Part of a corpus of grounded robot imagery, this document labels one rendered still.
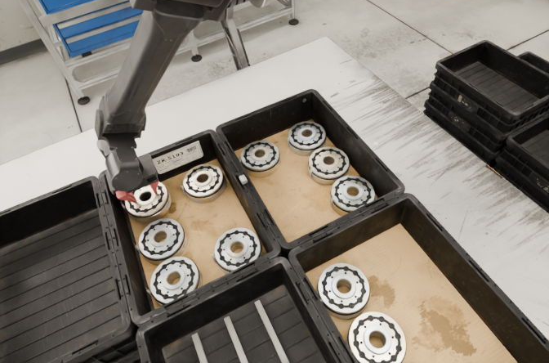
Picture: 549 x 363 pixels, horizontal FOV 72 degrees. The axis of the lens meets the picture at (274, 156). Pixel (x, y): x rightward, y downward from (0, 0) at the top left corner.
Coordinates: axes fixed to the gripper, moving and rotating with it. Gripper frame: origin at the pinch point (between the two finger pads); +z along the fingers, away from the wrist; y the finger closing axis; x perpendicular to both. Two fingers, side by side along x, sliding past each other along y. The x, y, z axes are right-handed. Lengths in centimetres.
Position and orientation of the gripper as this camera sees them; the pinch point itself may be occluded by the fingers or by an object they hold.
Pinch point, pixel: (145, 194)
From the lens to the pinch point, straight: 96.0
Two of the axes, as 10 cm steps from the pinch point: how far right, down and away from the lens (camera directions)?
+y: 8.9, -3.9, 2.3
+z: 0.8, 6.4, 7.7
